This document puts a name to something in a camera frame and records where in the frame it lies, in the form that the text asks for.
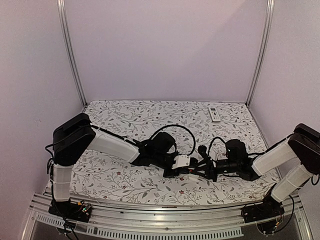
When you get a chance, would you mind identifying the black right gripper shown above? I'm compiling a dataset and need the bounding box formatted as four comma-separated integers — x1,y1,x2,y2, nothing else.
191,159,240,183

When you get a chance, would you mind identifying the long white remote control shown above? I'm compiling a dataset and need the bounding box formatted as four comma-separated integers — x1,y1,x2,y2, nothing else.
188,175,199,181

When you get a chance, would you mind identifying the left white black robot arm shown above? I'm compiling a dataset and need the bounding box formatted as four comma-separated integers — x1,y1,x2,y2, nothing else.
44,113,191,217

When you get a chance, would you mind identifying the white air conditioner remote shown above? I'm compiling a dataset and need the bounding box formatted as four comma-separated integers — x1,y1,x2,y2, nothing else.
208,107,221,123

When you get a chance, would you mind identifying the floral patterned table mat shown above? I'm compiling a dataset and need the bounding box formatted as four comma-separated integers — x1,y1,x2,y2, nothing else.
49,99,280,206

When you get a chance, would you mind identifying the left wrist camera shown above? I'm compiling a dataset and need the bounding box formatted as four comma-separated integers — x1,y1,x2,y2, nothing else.
171,154,198,170

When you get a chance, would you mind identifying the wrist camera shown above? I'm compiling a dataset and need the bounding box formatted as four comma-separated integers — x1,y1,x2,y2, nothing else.
197,145,212,161
171,154,198,170

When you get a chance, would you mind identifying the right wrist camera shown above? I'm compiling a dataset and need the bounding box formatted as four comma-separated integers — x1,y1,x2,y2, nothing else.
197,145,212,161

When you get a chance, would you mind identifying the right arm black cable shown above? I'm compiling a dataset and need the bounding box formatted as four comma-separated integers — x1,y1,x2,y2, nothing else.
209,136,227,158

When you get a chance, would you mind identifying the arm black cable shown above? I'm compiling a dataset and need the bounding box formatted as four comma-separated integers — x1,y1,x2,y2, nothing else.
209,136,227,158
149,124,196,156

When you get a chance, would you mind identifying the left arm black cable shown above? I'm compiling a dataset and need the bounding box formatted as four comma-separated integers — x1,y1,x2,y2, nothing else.
149,124,196,156

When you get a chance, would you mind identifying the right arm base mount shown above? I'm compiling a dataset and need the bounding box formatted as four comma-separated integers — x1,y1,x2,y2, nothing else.
241,195,285,223

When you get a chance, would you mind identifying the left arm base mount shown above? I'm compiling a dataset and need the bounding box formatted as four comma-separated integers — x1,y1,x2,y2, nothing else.
48,187,92,223

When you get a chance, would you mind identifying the right aluminium frame post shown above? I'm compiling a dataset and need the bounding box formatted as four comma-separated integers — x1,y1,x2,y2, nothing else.
245,0,275,108

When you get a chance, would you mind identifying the aluminium frame post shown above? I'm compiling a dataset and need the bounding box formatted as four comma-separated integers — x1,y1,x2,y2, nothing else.
245,0,275,108
56,0,87,107

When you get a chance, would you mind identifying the left aluminium frame post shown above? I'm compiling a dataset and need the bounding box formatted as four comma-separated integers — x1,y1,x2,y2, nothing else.
56,0,87,107

